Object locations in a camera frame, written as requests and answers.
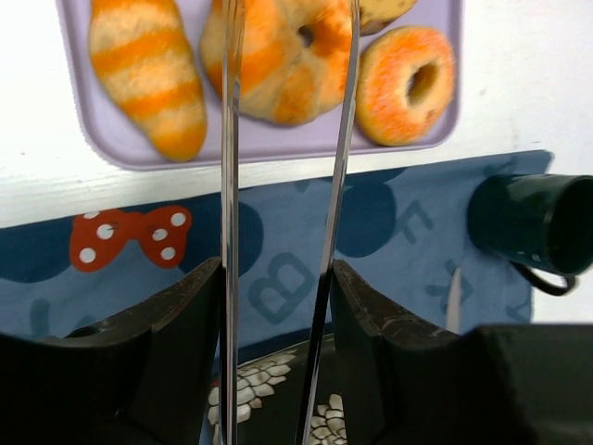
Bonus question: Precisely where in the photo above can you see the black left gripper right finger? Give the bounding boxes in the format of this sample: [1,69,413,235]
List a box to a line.
[331,261,592,444]

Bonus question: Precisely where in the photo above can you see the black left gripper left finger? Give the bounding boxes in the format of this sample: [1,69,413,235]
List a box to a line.
[1,258,221,444]

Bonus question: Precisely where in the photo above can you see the twisted orange bread ring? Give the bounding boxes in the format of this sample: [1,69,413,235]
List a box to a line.
[199,0,356,127]

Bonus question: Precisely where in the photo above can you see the silver metal tongs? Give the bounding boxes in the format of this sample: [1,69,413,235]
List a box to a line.
[219,1,360,444]

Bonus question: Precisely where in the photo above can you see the striped orange bread roll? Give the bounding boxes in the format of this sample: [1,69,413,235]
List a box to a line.
[88,1,208,162]

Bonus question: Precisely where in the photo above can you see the brown bread slice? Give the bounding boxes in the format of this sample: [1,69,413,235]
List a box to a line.
[360,0,416,35]

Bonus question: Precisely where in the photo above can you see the black floral square plate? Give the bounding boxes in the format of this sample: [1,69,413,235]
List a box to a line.
[198,331,372,445]

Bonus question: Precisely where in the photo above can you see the dark green mug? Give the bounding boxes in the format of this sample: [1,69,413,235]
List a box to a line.
[467,174,592,297]

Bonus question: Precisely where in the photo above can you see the blue patterned placemat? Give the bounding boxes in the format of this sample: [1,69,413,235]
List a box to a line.
[1,150,551,348]

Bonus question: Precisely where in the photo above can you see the lilac plastic tray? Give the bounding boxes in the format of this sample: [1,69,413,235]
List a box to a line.
[56,1,463,171]

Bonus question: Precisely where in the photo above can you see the sugared orange donut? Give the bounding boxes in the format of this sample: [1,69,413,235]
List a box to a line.
[356,26,456,146]

